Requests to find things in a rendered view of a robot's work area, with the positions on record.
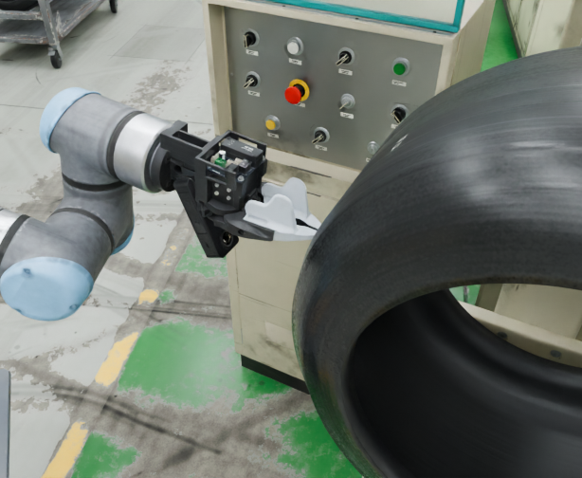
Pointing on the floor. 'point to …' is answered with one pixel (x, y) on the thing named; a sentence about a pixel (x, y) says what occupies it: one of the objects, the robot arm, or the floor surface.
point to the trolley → (29, 24)
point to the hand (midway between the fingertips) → (313, 235)
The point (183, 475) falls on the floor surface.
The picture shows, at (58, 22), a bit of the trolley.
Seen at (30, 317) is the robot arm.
